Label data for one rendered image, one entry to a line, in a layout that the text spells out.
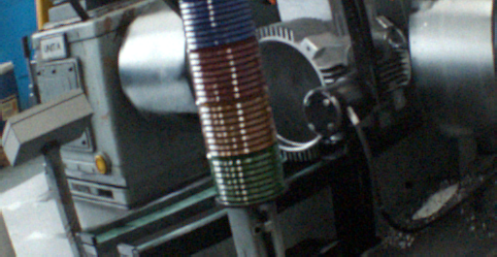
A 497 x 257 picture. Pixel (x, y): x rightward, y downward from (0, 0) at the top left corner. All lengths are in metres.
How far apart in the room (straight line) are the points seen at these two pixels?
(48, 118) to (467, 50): 0.61
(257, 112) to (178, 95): 0.72
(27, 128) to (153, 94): 0.38
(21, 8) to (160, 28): 6.67
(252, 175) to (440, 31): 0.45
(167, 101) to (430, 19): 0.55
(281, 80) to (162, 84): 0.21
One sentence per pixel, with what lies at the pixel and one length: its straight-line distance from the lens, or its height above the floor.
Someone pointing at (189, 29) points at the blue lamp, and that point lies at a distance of 0.78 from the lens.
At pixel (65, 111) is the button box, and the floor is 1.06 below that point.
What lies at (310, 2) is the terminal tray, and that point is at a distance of 1.33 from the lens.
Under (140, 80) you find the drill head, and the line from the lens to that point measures 1.56.
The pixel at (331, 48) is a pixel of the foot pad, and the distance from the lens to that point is 1.27.
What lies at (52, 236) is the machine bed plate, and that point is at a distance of 1.59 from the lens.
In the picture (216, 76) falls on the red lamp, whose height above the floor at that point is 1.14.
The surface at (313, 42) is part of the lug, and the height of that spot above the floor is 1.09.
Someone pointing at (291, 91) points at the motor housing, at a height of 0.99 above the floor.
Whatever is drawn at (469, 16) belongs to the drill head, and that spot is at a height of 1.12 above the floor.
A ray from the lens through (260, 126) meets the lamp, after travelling 0.78.
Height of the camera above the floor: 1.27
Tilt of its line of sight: 12 degrees down
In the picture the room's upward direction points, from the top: 11 degrees counter-clockwise
